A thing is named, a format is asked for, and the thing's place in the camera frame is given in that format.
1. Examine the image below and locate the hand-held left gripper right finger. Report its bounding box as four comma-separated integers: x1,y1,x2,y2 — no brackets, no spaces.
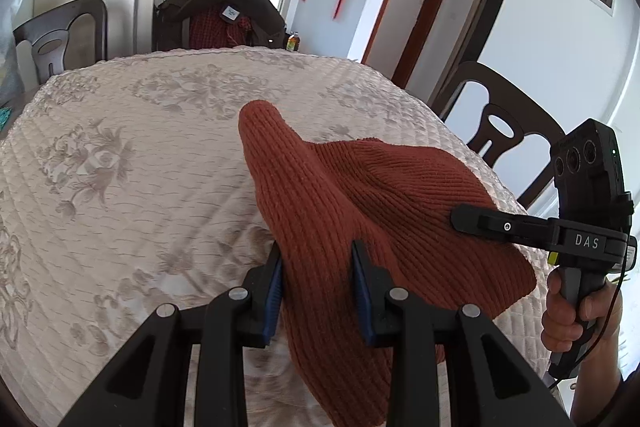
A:
350,239,576,427

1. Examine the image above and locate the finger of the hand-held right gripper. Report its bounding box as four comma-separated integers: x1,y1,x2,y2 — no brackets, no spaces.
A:
450,203,556,253

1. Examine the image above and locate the grey plastic bag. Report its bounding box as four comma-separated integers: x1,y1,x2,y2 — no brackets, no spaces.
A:
0,0,27,108

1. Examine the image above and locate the person's right hand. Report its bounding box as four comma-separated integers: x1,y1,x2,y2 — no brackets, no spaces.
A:
541,268,624,353

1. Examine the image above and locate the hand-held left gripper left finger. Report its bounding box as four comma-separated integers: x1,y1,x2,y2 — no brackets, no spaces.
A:
57,241,286,427

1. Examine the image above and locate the brown-framed white door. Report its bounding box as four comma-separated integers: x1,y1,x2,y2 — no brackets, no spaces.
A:
361,0,457,90

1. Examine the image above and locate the white quilted floral tablecloth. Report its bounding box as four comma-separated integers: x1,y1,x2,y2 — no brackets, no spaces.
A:
0,46,556,427

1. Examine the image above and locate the dark open doorway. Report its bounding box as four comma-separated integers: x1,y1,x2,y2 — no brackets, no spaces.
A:
442,0,508,105

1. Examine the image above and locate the dark wooden chair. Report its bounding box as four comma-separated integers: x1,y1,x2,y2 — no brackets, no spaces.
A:
430,61,566,210
12,0,108,80

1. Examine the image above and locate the rust-red knitted sweater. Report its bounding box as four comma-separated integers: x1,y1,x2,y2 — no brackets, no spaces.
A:
238,99,537,427

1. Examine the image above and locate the person's right forearm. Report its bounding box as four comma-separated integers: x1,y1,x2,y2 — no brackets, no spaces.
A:
577,302,631,403

